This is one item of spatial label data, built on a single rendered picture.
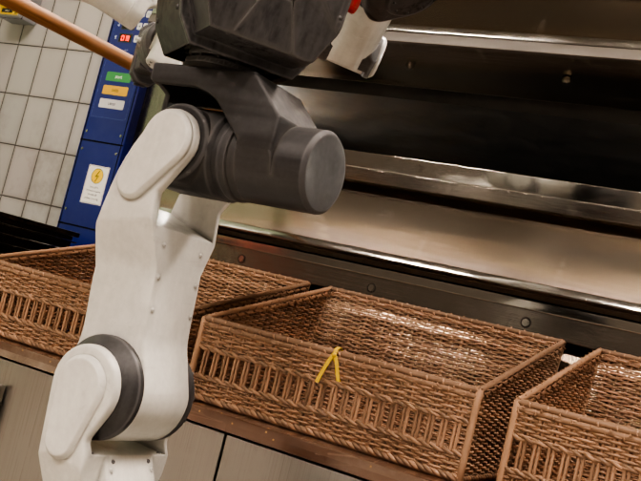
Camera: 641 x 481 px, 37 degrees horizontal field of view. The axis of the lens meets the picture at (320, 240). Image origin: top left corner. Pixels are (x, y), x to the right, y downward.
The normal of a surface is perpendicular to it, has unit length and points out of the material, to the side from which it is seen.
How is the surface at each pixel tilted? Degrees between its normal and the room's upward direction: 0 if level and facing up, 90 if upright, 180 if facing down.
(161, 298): 84
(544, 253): 70
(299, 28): 105
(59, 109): 90
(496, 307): 90
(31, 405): 90
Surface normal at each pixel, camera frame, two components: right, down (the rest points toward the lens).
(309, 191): 0.85, 0.17
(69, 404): -0.47, -0.18
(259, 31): 0.35, 0.28
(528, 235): -0.36, -0.50
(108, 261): -0.46, 0.25
